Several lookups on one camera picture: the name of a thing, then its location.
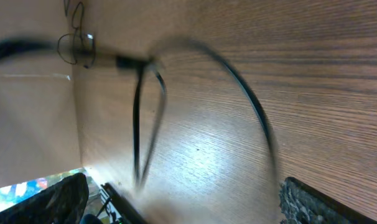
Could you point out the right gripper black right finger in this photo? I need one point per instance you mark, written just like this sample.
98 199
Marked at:
303 204

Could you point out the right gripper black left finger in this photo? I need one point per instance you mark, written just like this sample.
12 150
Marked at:
63 202

